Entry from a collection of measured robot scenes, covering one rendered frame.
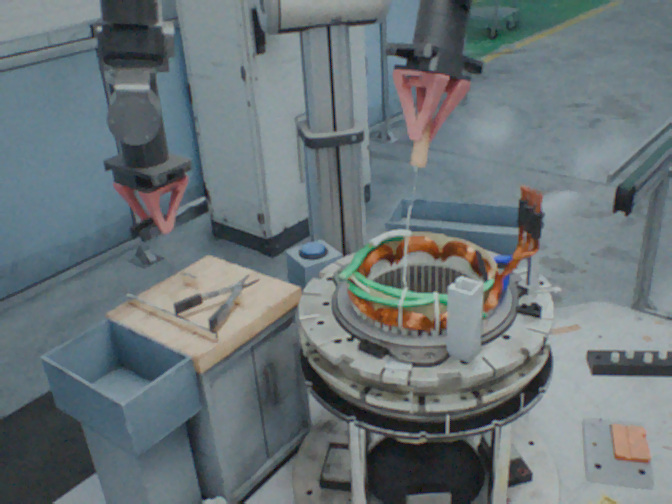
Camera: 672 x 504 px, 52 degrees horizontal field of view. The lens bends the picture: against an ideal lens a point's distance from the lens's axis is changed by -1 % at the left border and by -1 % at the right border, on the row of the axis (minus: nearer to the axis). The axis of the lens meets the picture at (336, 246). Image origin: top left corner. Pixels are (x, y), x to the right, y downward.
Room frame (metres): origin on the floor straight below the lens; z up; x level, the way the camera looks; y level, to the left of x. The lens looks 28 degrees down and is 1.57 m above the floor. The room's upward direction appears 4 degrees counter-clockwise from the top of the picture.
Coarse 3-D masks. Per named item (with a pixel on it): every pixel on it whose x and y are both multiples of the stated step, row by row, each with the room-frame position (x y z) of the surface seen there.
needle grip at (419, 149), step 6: (420, 114) 0.75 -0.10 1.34; (426, 132) 0.74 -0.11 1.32; (426, 138) 0.74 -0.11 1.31; (414, 144) 0.74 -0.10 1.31; (420, 144) 0.74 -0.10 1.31; (426, 144) 0.74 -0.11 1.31; (414, 150) 0.74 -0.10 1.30; (420, 150) 0.73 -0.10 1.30; (426, 150) 0.74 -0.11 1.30; (414, 156) 0.74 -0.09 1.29; (420, 156) 0.73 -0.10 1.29; (426, 156) 0.74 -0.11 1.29; (414, 162) 0.73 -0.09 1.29; (420, 162) 0.73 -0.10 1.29
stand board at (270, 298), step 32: (160, 288) 0.87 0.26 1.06; (192, 288) 0.86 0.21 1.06; (256, 288) 0.85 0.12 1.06; (288, 288) 0.85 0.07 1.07; (128, 320) 0.79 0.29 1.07; (160, 320) 0.78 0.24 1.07; (192, 320) 0.78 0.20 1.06; (224, 320) 0.77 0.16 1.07; (256, 320) 0.77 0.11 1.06; (192, 352) 0.71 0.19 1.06; (224, 352) 0.72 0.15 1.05
